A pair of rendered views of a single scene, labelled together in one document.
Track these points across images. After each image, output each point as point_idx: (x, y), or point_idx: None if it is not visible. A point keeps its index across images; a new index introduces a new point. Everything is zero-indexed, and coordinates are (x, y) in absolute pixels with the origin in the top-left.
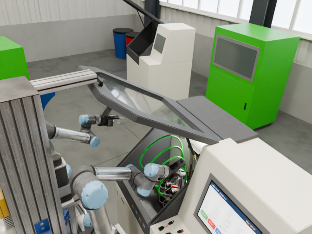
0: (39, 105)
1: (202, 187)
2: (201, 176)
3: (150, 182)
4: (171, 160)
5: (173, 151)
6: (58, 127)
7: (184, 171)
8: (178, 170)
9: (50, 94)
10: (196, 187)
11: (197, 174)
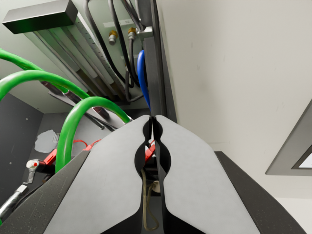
0: None
1: (305, 74)
2: (279, 9)
3: None
4: (38, 105)
5: (16, 89)
6: None
7: (148, 122)
8: (139, 214)
9: None
10: (242, 108)
11: (212, 42)
